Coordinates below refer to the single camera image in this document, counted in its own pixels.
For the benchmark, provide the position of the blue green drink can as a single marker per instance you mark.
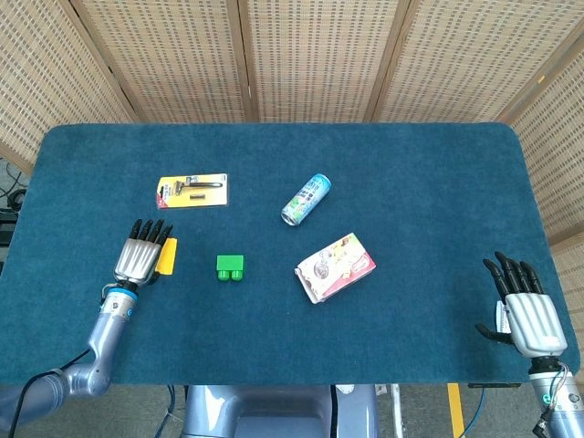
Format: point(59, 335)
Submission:
point(306, 198)

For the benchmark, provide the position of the white metal table leg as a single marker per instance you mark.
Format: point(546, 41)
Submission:
point(396, 410)

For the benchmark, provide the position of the silver blue robot torso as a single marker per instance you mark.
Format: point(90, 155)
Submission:
point(274, 410)

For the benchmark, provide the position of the blue carpet table cover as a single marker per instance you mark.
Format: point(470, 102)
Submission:
point(410, 205)

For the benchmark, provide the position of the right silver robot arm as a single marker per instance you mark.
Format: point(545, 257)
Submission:
point(563, 401)

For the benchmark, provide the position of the green toy building block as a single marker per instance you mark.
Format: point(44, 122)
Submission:
point(230, 263)

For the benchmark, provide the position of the razor in yellow blister pack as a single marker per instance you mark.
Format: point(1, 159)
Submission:
point(214, 198)

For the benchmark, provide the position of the woven folding screen panel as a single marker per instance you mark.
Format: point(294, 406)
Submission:
point(319, 59)
point(159, 59)
point(561, 150)
point(45, 82)
point(456, 59)

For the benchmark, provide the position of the white printed hand tag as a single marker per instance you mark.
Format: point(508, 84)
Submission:
point(502, 317)

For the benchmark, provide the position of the small orange block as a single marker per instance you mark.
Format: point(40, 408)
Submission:
point(169, 257)

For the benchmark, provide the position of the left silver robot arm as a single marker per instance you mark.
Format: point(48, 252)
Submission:
point(107, 328)

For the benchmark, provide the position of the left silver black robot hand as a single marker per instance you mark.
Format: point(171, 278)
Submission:
point(137, 262)

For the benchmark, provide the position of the opened white red cookie box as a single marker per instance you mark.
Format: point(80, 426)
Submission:
point(335, 269)

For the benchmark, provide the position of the black floor equipment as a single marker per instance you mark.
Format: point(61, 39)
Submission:
point(8, 226)

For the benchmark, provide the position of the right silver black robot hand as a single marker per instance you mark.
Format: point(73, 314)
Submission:
point(536, 324)

